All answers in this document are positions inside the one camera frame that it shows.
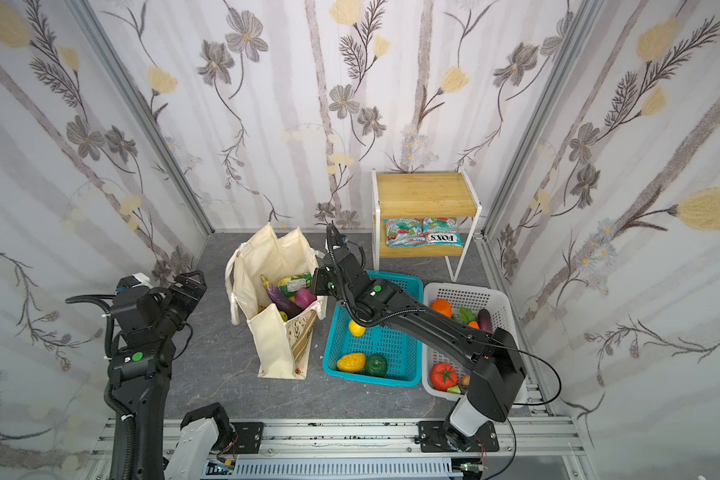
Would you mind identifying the purple eggplant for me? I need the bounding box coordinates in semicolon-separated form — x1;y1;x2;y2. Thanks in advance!
260;275;304;320
477;308;494;333

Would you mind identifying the white wooden two-tier shelf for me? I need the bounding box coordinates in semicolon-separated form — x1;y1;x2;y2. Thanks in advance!
370;169;483;282

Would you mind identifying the orange tangerine in white basket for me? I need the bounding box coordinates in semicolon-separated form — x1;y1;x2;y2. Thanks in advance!
430;299;453;318

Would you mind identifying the yellow bumpy citrus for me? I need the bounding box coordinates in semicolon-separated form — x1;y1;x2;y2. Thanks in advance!
336;353;367;374

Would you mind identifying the cream floral tote bag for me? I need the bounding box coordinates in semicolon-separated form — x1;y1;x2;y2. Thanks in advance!
224;224;327;380

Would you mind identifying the red tomato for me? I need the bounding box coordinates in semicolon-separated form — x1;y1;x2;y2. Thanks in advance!
429;362;460;392

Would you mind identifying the green bell pepper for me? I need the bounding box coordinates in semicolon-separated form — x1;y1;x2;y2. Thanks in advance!
364;354;389;378

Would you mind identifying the white plastic basket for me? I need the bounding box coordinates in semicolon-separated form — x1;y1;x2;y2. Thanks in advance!
421;283;519;402

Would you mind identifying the teal candy bag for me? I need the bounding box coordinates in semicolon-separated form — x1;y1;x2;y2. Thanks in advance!
384;218;425;248

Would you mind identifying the teal plastic basket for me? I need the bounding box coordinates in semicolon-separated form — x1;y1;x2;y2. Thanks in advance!
323;305;422;388

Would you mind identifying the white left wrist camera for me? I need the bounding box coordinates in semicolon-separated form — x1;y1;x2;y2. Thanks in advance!
115;273;153;294

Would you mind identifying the yellow lemon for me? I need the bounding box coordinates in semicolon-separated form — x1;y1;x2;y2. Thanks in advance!
348;320;366;338

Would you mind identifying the purple onion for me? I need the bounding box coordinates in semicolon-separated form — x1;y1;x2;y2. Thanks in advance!
293;288;317;310

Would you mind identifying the green snack bag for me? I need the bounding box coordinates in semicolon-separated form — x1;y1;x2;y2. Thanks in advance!
277;272;312;298

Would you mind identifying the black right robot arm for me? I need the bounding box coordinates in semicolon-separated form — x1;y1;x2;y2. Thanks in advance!
311;224;546;452

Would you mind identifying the Fox's candy bag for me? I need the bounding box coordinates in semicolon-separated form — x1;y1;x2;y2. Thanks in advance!
422;217;463;247

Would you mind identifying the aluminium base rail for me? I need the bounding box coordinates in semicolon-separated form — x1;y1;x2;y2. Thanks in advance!
89;416;595;480

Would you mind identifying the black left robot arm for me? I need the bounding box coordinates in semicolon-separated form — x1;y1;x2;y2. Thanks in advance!
65;270;207;479

